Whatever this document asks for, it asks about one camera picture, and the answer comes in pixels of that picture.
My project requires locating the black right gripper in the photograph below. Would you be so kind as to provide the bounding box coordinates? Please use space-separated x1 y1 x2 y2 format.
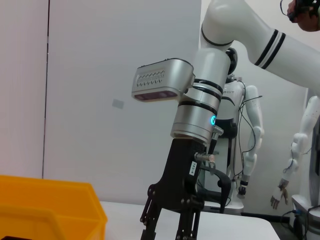
138 138 210 240

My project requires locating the black handheld controller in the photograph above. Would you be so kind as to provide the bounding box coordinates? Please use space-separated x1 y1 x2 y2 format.
279 0 319 22

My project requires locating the person's hand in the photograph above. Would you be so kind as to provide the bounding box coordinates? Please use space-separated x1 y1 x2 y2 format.
286 0 320 33

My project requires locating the black office chair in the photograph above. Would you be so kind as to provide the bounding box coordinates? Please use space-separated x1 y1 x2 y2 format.
196 166 233 215

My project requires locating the yellow plastic bin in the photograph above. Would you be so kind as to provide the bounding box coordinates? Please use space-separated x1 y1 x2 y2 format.
0 174 109 240

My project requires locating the white AGIBOT humanoid robot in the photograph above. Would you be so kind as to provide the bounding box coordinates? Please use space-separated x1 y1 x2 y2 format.
216 46 265 214

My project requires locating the white humanoid with mechanical hand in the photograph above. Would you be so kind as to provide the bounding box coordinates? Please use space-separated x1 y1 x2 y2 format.
269 95 320 240

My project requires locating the right arm cable with plug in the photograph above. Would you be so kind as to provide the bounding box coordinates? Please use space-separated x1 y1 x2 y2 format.
193 124 225 176

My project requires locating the black floor cable bundle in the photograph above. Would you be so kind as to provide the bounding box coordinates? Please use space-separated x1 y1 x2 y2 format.
281 204 320 240

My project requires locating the pale rectangular wall sticker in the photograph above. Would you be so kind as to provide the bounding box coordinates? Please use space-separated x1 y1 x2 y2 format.
111 98 125 109

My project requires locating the right wrist camera housing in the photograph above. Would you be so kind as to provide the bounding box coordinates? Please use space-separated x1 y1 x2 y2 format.
131 57 196 103

